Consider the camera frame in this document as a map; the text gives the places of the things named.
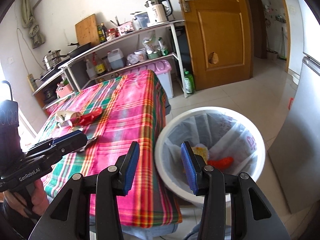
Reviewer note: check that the translucent white bin liner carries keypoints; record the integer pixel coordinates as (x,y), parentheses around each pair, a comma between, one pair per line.
(212,139)

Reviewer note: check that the wooden cutting board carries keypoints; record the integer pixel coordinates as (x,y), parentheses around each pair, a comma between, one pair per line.
(86,31)

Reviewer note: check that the dark soy sauce bottle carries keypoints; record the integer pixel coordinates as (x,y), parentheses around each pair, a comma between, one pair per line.
(102,31)

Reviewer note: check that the plaid pink green tablecloth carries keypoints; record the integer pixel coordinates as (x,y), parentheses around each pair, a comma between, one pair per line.
(133,110)

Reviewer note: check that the white round trash bin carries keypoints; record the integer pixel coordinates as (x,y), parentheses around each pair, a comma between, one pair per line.
(210,149)

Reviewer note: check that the white green snack packet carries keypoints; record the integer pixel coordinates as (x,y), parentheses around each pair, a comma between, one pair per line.
(87,137)

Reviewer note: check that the silver refrigerator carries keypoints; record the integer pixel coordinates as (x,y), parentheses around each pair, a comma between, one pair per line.
(294,153)

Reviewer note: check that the red plastic bag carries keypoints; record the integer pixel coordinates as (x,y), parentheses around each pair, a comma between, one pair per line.
(78,119)

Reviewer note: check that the steel steamer pot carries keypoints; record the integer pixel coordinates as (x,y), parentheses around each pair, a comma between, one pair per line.
(52,58)

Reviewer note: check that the wooden door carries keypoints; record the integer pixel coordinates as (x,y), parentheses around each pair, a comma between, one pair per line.
(220,38)

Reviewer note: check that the silver door handle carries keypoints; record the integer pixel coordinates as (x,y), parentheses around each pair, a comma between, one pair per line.
(185,5)

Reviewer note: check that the green detergent bottle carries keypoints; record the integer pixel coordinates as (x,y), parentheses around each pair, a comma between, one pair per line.
(189,82)

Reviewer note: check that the clear plastic container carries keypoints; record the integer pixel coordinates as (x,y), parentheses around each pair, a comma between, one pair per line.
(142,20)

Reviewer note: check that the yellow label sauce bottle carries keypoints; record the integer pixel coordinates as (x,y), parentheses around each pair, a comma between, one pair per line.
(99,65)

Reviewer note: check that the yellow chip bag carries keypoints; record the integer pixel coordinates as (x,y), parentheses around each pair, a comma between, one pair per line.
(202,151)

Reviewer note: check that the black induction cooker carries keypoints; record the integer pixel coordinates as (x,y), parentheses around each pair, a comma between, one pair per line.
(57,69)

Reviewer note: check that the pink plastic basket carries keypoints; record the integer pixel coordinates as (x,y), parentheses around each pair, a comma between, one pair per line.
(64,90)

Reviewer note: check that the pink utensil holder box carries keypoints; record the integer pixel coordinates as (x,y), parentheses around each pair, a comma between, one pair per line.
(126,28)

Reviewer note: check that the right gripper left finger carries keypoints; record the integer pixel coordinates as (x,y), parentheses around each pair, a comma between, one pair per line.
(115,180)

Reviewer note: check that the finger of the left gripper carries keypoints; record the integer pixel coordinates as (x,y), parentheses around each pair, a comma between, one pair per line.
(60,146)

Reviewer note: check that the black frying pan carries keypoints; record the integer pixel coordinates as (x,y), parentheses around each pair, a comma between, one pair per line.
(79,49)

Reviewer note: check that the white metal shelf rack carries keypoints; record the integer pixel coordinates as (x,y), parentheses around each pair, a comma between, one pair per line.
(136,50)

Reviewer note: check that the left hand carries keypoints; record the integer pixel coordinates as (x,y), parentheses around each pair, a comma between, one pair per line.
(38,198)

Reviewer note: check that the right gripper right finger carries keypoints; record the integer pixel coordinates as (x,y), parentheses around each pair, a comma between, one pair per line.
(205,180)

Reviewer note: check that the white oil jug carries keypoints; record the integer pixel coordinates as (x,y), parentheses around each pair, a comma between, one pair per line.
(116,59)

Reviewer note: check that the white electric kettle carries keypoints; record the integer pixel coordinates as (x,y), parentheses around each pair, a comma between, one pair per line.
(158,11)

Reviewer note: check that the pink lid storage bin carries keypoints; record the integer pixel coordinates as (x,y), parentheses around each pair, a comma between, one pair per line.
(162,69)

